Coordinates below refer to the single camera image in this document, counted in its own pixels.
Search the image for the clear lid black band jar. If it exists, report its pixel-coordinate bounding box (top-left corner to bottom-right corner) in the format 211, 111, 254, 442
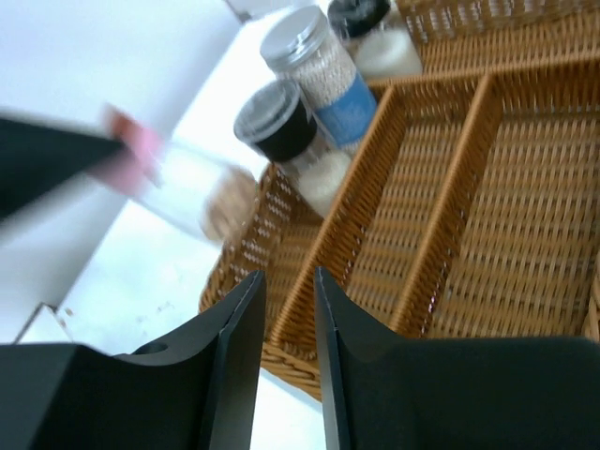
233, 80, 352, 218

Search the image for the silver lid blue label jar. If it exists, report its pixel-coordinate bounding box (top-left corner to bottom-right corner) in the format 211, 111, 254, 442
260, 5, 378, 155

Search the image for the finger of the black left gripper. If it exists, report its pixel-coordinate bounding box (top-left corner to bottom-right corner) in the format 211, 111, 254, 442
1, 116, 125, 220

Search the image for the small black cap bottle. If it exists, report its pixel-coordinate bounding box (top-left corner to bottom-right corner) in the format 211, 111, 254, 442
327, 0, 424, 81

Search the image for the pink lid spice jar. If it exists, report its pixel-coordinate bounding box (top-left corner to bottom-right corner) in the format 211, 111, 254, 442
94, 107, 257, 242

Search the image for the brown wicker divided tray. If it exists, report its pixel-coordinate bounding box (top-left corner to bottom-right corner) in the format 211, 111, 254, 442
200, 1, 599, 398

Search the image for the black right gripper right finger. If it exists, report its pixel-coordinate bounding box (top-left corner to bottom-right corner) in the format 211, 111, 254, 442
314, 267, 599, 449

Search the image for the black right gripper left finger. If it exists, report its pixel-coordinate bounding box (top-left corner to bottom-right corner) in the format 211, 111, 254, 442
1, 271, 266, 449

